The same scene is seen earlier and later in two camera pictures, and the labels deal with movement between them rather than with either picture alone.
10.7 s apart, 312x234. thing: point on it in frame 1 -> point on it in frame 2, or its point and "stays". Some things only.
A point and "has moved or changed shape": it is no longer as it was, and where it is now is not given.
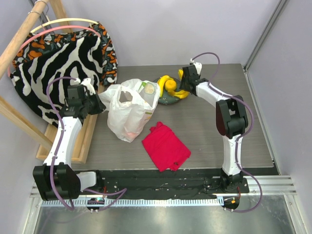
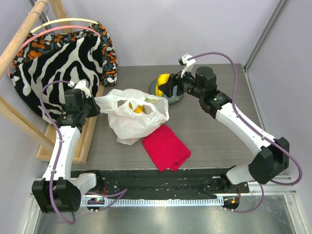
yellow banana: [180, 94] has moved or changed shape
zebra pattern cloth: [43, 79] stays
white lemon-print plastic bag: [131, 106] has moved or changed shape
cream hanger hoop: [68, 19] stays
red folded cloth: [165, 148] stays
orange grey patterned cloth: [33, 43] stays
